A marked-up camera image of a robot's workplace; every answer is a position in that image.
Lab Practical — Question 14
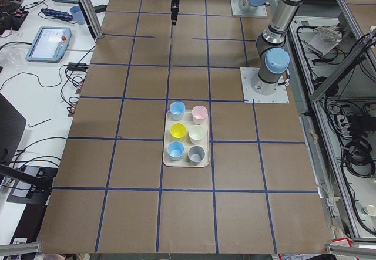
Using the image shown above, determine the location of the blue cup on desk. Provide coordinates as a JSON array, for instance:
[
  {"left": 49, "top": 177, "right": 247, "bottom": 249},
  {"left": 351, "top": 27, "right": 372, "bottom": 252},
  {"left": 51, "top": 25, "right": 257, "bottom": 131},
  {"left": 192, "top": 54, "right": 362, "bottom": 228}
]
[{"left": 70, "top": 6, "right": 86, "bottom": 25}]

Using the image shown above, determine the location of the light blue cup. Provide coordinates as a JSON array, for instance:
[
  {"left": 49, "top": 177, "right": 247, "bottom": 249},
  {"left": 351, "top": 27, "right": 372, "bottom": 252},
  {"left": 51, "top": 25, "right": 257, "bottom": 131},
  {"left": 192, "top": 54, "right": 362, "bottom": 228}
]
[
  {"left": 169, "top": 101, "right": 186, "bottom": 121},
  {"left": 167, "top": 141, "right": 185, "bottom": 161}
]

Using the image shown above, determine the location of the black monitor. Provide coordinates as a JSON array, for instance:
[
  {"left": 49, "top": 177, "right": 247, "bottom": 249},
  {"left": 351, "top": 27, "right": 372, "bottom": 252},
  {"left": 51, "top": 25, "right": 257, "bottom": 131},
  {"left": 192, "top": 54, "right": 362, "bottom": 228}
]
[{"left": 0, "top": 94, "right": 26, "bottom": 166}]

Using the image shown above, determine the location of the cream white plastic cup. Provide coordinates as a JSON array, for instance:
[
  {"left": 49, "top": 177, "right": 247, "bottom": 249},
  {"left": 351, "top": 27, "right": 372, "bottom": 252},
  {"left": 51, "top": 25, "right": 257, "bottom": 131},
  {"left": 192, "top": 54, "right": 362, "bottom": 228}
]
[{"left": 188, "top": 125, "right": 205, "bottom": 144}]

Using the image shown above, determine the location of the pink plastic cup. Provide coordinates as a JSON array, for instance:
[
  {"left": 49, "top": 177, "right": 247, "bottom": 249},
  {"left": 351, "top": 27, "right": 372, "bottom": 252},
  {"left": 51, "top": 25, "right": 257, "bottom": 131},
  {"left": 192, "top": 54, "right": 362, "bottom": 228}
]
[{"left": 192, "top": 106, "right": 208, "bottom": 125}]

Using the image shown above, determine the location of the light blue cup rear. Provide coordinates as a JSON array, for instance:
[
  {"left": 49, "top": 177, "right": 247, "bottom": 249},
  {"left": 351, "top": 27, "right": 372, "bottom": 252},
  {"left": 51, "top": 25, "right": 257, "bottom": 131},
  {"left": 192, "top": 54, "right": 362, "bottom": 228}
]
[{"left": 169, "top": 101, "right": 186, "bottom": 121}]

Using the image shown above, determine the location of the light blue cup front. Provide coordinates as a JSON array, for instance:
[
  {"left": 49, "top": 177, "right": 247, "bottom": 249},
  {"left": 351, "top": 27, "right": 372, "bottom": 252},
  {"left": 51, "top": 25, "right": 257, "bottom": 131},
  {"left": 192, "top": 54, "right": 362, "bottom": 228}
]
[{"left": 167, "top": 141, "right": 185, "bottom": 161}]

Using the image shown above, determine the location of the grey plastic cup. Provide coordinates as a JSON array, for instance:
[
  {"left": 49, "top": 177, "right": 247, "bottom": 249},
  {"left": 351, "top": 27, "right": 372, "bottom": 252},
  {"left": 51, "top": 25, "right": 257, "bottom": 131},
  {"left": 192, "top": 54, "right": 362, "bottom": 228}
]
[{"left": 188, "top": 146, "right": 205, "bottom": 165}]

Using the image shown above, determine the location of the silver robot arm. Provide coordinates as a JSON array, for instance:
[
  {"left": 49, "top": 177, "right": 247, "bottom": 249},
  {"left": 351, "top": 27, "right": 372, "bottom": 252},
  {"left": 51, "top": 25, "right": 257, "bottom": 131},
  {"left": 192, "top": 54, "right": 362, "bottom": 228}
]
[
  {"left": 240, "top": 0, "right": 267, "bottom": 12},
  {"left": 251, "top": 0, "right": 302, "bottom": 95}
]

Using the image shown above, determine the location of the blue power strip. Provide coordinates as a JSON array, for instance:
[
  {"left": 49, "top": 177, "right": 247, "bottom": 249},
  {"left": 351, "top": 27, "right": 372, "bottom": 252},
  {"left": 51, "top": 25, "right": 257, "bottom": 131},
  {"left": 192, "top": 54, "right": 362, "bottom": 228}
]
[{"left": 41, "top": 8, "right": 73, "bottom": 22}]

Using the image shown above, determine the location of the black power adapter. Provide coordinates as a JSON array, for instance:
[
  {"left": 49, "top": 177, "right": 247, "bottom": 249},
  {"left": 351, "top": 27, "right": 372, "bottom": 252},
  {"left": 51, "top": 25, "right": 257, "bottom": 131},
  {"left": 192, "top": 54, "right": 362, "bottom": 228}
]
[{"left": 67, "top": 62, "right": 89, "bottom": 72}]

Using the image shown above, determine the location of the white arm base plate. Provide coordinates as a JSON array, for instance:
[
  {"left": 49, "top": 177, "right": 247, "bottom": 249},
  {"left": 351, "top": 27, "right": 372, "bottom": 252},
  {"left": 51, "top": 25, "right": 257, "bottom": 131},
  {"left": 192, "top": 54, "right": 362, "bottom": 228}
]
[{"left": 240, "top": 67, "right": 289, "bottom": 104}]

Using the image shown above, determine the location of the aluminium frame post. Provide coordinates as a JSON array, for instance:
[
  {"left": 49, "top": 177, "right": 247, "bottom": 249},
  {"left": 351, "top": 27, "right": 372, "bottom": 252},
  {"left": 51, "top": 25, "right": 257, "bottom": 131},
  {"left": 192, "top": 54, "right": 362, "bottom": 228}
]
[{"left": 76, "top": 0, "right": 103, "bottom": 40}]

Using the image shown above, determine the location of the near teach pendant tablet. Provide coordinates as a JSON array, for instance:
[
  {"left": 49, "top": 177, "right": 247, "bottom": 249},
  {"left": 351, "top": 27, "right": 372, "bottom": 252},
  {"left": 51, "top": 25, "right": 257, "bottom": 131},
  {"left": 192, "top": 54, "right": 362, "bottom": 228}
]
[{"left": 25, "top": 26, "right": 72, "bottom": 63}]

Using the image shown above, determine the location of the yellow plastic cup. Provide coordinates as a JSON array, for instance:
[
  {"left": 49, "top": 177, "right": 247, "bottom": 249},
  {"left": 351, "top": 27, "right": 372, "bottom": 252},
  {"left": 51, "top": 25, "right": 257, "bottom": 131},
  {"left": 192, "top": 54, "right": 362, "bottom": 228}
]
[{"left": 170, "top": 123, "right": 187, "bottom": 141}]

